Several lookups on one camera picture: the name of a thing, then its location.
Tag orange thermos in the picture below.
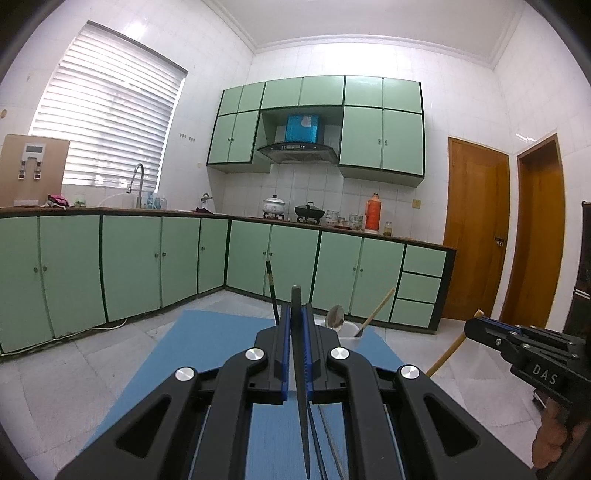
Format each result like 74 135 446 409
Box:
364 192 382 233

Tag metal kitchen faucet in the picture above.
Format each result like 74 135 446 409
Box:
127 163 146 210

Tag green upper kitchen cabinets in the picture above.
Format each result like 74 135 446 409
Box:
206 76 425 188

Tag person's right hand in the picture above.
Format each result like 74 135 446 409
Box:
531 396 570 470

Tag green kitchen cabinets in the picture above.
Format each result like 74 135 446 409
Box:
206 76 425 188
0 207 457 355

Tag white utensil holder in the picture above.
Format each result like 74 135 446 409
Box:
315 320 366 352

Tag blue mat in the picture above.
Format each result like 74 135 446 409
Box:
81 309 408 480

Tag black wok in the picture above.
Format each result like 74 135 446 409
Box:
294 201 327 225

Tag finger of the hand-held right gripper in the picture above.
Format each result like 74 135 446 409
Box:
464 316 521 354
484 318 576 348

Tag white window blind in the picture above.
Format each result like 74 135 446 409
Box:
30 20 188 195

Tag dark furniture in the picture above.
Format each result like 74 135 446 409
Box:
571 200 591 334

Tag wooden door frame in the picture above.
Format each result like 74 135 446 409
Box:
501 133 567 331

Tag green lower kitchen cabinets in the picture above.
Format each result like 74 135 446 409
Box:
0 207 457 355

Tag wooden door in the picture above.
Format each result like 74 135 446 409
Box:
443 136 511 322

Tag wooden chopstick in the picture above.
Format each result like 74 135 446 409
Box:
424 311 485 378
356 288 397 337

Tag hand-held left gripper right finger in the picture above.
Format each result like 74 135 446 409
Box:
302 302 539 480

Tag cardboard water purifier box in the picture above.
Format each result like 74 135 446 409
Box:
0 134 71 208

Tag black range hood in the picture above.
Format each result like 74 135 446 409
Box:
256 141 339 166

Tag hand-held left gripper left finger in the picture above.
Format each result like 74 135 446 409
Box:
55 305 293 480

